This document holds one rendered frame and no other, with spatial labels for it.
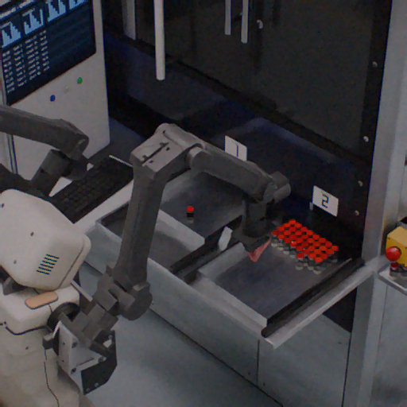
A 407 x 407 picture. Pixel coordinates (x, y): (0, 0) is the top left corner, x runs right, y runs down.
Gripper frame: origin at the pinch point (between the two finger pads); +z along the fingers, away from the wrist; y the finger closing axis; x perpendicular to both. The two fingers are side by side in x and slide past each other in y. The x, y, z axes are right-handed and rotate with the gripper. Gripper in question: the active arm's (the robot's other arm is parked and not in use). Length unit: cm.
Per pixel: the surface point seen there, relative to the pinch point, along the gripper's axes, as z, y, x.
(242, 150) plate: 6, 36, 40
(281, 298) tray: 21.2, 10.7, -0.1
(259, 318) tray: 19.1, -0.4, -2.6
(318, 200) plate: 9.0, 36.6, 10.9
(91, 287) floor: 109, 30, 117
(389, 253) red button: 9.9, 33.9, -16.3
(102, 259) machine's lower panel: 92, 33, 111
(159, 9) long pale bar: -32, 30, 66
